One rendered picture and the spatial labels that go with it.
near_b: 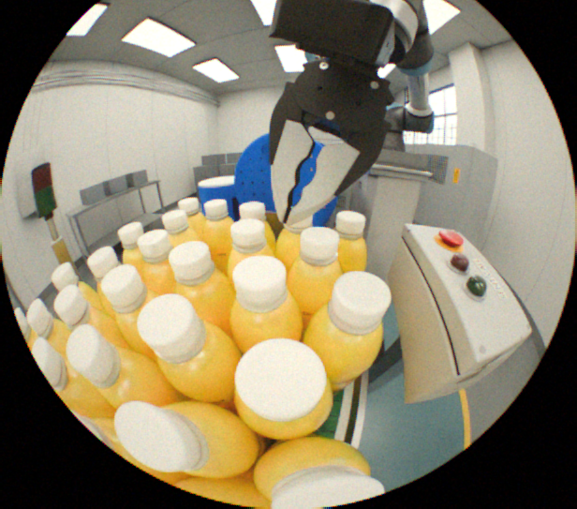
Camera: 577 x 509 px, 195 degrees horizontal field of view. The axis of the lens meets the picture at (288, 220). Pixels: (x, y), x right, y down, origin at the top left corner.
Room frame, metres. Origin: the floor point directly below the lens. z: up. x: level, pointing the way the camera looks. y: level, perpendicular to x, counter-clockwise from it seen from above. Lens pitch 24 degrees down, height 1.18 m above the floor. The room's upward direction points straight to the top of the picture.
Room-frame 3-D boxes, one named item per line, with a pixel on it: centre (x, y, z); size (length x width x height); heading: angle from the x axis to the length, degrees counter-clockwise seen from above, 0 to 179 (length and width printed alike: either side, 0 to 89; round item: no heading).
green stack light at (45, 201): (0.09, 0.49, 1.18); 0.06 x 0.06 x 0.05
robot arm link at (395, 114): (0.76, -0.50, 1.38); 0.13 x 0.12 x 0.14; 48
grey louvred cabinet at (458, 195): (2.01, -1.97, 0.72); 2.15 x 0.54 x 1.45; 172
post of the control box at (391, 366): (0.08, -0.18, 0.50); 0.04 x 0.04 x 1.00; 73
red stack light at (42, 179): (0.09, 0.49, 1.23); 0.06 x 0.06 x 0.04
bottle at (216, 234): (0.26, 0.12, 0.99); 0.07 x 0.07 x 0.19
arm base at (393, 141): (0.76, -0.49, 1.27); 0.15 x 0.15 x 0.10
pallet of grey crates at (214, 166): (4.23, 1.77, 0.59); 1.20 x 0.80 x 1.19; 82
